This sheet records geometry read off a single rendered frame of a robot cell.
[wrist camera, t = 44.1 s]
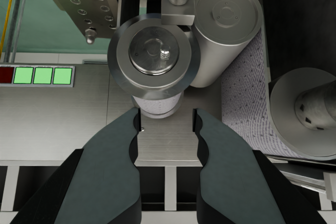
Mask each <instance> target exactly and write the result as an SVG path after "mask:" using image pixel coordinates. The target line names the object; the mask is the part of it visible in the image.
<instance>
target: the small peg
mask: <svg viewBox="0 0 336 224"><path fill-rule="evenodd" d="M170 51H171V47H170V46H169V45H168V44H163V45H161V47H160V58H161V60H163V61H167V60H169V58H170Z"/></svg>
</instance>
